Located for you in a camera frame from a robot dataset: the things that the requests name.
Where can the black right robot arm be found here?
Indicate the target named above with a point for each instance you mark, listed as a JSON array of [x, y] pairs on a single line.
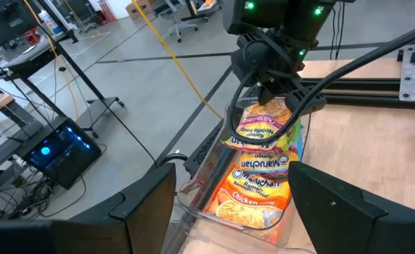
[[281, 16]]

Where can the clear plastic bin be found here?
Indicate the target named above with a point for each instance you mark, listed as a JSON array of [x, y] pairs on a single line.
[[228, 240]]

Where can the blue ramen pack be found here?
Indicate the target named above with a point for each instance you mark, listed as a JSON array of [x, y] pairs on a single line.
[[264, 164]]

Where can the orange chicken ramen pack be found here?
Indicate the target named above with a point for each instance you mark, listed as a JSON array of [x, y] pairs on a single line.
[[250, 197]]

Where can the cardboard box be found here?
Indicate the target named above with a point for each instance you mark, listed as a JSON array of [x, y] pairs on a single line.
[[140, 8]]

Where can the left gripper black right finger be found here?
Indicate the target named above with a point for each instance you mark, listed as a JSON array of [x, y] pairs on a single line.
[[345, 222]]

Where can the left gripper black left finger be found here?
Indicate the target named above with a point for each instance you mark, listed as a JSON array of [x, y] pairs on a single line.
[[140, 218]]

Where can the chili shrimp ramen pack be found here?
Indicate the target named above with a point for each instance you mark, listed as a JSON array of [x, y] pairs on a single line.
[[260, 123]]

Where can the black computer tower blue lights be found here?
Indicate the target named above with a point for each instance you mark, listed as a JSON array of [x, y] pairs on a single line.
[[63, 158]]

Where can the black computer monitor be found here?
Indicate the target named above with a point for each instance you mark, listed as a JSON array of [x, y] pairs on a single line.
[[6, 21]]

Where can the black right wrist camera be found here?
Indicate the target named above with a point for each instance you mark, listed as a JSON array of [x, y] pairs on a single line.
[[304, 102]]

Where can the gray office chair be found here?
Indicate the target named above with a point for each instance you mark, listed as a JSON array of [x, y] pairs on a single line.
[[179, 26]]

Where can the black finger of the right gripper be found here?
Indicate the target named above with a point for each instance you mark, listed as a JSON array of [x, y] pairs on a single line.
[[266, 95]]

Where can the black aluminium table frame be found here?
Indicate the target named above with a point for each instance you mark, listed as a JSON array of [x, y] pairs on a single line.
[[362, 84]]

